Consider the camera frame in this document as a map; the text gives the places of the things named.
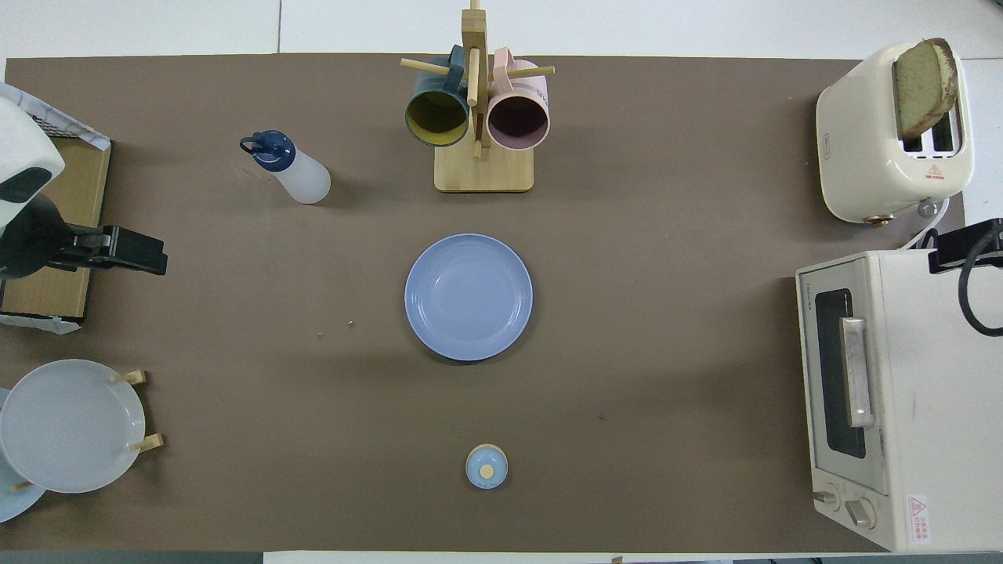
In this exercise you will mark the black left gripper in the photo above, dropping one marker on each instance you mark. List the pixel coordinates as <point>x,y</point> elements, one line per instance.
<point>27,243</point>

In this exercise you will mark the slice of toast bread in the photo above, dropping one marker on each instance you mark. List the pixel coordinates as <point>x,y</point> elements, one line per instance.
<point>923,90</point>

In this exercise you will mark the translucent bottle with navy cap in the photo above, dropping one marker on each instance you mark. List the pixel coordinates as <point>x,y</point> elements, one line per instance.
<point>302,176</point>

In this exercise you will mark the grey plate in rack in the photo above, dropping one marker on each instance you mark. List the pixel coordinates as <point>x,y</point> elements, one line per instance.
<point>70,427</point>

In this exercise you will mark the light blue plate in rack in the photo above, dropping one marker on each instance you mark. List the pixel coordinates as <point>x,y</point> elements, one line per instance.
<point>16,505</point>

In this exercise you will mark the blue round plate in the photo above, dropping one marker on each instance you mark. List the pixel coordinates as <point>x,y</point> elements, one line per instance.
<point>468,298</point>

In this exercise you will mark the white checkered cloth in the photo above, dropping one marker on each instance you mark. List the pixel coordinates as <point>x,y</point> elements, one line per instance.
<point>70,129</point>

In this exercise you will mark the cream two-slot toaster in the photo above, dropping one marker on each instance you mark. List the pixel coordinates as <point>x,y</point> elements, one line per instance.
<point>858,149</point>

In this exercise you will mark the white toaster oven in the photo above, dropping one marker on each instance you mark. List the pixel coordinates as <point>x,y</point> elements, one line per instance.
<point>932,407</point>

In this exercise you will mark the brown table mat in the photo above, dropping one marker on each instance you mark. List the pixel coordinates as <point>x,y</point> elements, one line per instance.
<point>666,352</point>

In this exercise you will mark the dark teal mug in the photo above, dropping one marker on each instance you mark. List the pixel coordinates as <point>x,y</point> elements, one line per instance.
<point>436,117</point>

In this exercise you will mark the wooden mug tree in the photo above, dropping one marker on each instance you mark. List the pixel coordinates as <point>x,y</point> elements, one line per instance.
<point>483,168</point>

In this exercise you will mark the pink mug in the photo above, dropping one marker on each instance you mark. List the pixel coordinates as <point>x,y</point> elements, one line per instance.
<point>517,121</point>

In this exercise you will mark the small blue call bell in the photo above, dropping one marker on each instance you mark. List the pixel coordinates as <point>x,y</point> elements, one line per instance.
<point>487,468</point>

